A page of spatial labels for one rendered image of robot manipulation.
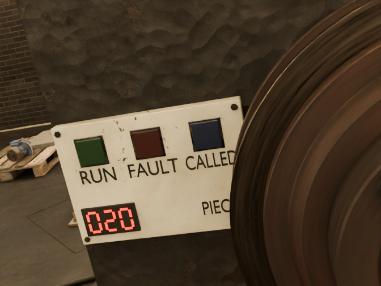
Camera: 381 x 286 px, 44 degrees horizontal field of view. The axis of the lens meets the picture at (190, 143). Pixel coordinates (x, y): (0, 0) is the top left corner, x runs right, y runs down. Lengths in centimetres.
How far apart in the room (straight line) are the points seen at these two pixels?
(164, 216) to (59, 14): 30
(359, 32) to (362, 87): 5
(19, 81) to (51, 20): 684
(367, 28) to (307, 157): 13
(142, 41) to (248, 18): 14
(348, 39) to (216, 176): 27
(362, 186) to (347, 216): 3
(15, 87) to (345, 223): 723
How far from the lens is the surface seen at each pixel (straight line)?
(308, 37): 52
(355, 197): 41
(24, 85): 747
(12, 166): 505
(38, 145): 543
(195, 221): 66
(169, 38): 61
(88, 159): 65
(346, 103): 45
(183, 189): 64
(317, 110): 45
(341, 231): 42
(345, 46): 46
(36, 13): 66
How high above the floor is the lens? 137
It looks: 17 degrees down
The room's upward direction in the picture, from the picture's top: 11 degrees counter-clockwise
